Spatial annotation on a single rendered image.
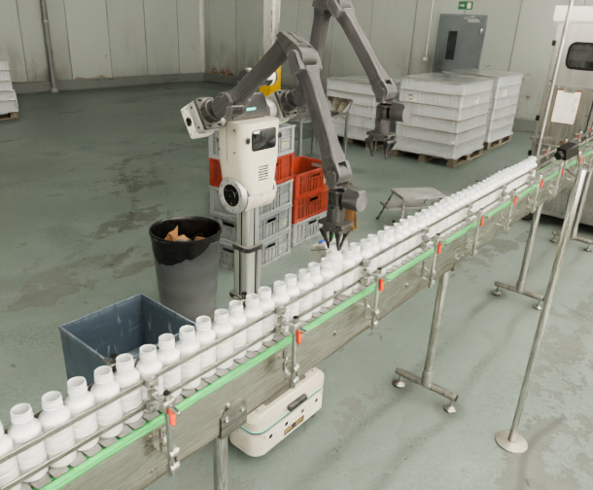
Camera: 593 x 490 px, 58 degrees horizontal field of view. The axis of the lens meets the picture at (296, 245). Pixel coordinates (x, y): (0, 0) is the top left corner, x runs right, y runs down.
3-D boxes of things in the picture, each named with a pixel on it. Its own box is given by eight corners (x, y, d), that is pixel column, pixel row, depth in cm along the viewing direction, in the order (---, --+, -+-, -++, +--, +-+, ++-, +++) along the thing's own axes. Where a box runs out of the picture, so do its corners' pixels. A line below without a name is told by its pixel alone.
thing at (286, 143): (250, 166, 383) (250, 136, 375) (206, 157, 403) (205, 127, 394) (295, 152, 431) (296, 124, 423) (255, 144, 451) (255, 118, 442)
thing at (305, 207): (294, 225, 466) (295, 200, 457) (258, 213, 488) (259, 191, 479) (331, 208, 511) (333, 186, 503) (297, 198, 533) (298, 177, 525)
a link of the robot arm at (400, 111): (388, 85, 205) (376, 87, 199) (415, 88, 199) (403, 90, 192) (385, 117, 210) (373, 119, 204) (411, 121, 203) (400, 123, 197)
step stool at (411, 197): (416, 216, 566) (421, 179, 550) (443, 238, 511) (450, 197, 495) (375, 218, 555) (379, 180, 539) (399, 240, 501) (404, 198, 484)
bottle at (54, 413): (44, 455, 114) (32, 393, 108) (73, 444, 118) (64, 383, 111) (49, 473, 110) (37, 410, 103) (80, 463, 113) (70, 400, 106)
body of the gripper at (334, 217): (342, 231, 170) (343, 210, 167) (316, 225, 176) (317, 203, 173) (353, 227, 174) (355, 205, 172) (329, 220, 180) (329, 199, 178)
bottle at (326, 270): (336, 303, 180) (339, 260, 174) (324, 309, 177) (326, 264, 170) (324, 297, 184) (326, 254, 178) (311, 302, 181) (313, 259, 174)
